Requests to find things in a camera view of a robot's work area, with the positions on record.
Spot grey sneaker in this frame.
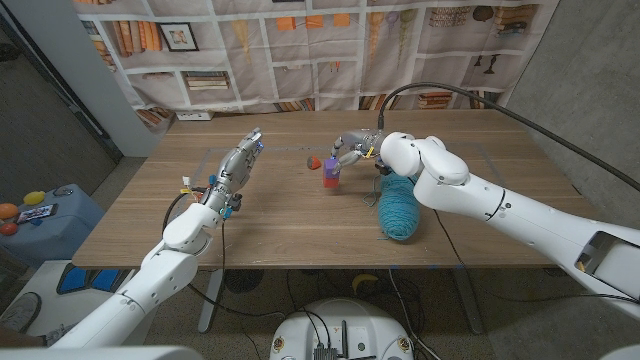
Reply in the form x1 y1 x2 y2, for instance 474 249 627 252
0 292 44 334

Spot blue grey ottoman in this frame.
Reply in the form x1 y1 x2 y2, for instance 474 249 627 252
0 183 107 269

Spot person bare leg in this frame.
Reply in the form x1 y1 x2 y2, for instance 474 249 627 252
0 329 49 350

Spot teal yarn skein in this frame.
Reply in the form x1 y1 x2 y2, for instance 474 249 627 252
362 169 422 242

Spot thin black left wrist cable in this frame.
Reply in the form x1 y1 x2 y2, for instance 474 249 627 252
217 218 227 306

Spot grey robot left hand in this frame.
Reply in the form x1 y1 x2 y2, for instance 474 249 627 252
199 127 265 211

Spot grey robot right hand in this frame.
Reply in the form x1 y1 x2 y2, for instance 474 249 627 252
329 128 389 175

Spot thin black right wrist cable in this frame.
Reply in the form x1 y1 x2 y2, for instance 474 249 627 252
432 208 640 305

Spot metal table leg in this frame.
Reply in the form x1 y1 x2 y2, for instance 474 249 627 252
452 267 486 335
197 268 226 335

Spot yellow banana toy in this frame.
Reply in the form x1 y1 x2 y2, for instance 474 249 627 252
351 273 380 295

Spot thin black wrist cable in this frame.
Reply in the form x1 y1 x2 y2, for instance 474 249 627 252
217 218 227 306
432 208 640 305

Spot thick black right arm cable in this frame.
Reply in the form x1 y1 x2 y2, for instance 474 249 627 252
376 82 640 194

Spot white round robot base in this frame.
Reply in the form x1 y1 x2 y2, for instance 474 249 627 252
268 298 415 360

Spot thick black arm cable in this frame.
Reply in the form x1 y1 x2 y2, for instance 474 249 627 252
162 187 207 234
376 82 640 194

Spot black round floor base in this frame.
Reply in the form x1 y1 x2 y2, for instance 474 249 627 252
223 268 265 295

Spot grey floor cable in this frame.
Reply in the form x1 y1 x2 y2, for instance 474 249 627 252
387 268 441 360

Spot white platform with blue pads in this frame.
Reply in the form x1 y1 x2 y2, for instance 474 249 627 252
2 259 136 336

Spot printed bookshelf backdrop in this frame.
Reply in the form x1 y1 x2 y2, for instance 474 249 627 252
72 0 561 124

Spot white power strip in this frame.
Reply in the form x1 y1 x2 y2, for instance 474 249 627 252
175 110 215 122

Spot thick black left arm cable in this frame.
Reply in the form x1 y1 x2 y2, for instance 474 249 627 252
162 187 207 234

